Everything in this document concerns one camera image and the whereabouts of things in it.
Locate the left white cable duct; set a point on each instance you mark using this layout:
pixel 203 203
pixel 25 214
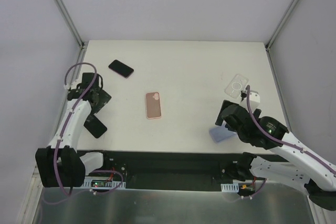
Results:
pixel 102 184

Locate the right white cable duct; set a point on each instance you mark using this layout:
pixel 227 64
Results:
pixel 230 188

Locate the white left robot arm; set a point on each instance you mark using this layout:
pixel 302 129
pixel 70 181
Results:
pixel 59 164

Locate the lavender phone case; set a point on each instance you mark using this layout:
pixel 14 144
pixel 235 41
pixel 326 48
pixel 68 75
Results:
pixel 220 134

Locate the black phone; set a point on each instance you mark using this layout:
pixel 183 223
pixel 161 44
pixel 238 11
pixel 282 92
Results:
pixel 95 127

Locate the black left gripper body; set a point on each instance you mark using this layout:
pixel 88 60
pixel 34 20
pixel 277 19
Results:
pixel 101 99

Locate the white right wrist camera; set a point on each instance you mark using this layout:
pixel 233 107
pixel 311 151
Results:
pixel 254 101

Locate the white cable duct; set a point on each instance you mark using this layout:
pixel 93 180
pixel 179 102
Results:
pixel 230 188
pixel 102 184

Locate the aluminium frame post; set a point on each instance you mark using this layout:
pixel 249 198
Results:
pixel 285 17
pixel 70 23

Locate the clear phone case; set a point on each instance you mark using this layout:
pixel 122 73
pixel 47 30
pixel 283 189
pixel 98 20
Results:
pixel 237 84

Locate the pink phone case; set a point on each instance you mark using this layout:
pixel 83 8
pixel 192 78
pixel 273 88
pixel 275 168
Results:
pixel 152 105

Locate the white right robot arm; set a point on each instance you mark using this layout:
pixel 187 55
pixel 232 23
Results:
pixel 310 174

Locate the right aluminium frame post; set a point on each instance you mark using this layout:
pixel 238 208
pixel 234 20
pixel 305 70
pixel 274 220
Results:
pixel 285 17

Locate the phone in purple case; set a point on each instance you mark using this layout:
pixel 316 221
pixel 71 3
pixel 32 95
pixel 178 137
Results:
pixel 121 68

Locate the left aluminium frame post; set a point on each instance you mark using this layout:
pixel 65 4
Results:
pixel 70 23

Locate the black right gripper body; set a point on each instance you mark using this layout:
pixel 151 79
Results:
pixel 223 114

